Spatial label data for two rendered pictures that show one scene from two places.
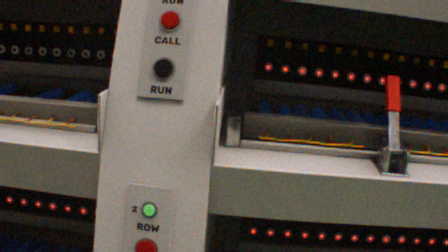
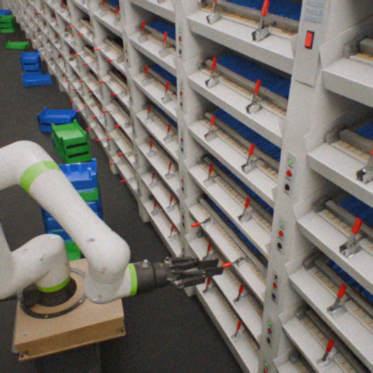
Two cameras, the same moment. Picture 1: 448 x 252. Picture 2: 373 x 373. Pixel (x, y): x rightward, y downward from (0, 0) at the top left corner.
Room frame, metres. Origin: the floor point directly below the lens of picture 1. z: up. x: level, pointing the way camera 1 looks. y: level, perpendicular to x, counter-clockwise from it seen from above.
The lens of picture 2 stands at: (-0.26, -0.68, 1.57)
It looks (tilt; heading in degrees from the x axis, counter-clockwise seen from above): 31 degrees down; 64
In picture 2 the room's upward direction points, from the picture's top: straight up
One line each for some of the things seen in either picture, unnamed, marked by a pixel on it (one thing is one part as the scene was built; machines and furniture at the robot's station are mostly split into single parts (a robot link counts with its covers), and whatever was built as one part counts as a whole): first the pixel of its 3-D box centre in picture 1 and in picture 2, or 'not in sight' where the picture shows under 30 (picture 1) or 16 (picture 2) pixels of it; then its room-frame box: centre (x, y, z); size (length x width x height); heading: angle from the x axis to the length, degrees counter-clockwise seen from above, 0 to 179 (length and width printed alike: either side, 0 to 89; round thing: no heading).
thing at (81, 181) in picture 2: not in sight; (67, 175); (0.01, 1.44, 0.44); 0.30 x 0.20 x 0.08; 165
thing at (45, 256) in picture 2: not in sight; (45, 262); (-0.22, 0.64, 0.53); 0.16 x 0.13 x 0.19; 18
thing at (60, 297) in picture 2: not in sight; (38, 288); (-0.26, 0.66, 0.40); 0.26 x 0.15 x 0.06; 166
